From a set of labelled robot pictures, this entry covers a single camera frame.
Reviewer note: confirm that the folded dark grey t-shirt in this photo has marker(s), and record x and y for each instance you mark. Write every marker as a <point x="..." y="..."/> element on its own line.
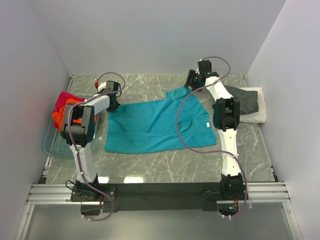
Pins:
<point x="248" y="99"/>

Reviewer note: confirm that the folded white t-shirt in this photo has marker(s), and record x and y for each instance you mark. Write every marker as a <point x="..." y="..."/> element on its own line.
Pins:
<point x="260" y="116"/>

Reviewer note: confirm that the magenta t-shirt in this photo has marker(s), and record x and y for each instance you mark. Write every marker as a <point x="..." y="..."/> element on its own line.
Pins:
<point x="62" y="100"/>

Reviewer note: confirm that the teal t-shirt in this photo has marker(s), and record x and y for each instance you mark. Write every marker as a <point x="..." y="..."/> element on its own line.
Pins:
<point x="173" y="123"/>

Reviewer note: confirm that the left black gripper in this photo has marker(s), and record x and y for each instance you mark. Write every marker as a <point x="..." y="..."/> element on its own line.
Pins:
<point x="113" y="108"/>

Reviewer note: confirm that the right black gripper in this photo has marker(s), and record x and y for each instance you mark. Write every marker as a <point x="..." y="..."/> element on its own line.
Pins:
<point x="190" y="75"/>

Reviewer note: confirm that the translucent blue plastic basin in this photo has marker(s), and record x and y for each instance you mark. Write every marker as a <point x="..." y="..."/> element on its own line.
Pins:
<point x="53" y="145"/>

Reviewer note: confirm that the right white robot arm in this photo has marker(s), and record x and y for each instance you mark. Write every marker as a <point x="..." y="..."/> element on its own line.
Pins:
<point x="226" y="119"/>

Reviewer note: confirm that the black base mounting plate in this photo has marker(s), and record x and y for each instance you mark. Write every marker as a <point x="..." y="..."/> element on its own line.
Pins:
<point x="157" y="196"/>

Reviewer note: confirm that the orange t-shirt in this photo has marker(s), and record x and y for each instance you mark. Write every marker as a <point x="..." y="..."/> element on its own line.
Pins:
<point x="58" y="116"/>

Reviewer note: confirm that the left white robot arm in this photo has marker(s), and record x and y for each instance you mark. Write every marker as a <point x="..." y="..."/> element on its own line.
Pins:
<point x="78" y="128"/>

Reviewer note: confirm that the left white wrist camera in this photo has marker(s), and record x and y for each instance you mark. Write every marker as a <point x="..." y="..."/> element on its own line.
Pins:
<point x="100" y="87"/>

